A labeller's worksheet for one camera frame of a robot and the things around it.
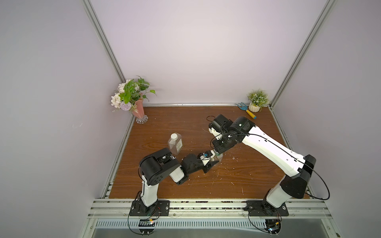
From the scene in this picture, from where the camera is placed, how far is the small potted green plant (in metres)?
1.09

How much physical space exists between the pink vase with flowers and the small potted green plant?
74 centimetres

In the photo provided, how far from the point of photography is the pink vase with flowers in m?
0.87
